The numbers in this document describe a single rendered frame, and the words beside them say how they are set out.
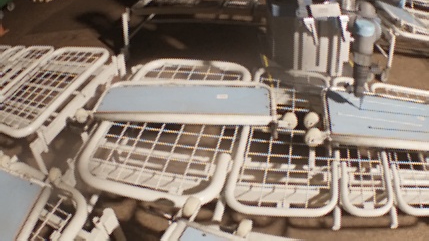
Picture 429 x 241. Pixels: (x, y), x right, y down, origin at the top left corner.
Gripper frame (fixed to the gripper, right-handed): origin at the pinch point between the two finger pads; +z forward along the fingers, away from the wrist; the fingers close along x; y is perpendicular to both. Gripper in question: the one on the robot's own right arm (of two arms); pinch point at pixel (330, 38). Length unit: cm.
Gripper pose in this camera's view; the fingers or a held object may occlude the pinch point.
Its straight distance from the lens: 126.7
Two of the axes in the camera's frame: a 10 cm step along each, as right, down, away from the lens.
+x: -9.8, 2.0, -0.1
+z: 2.0, 9.6, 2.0
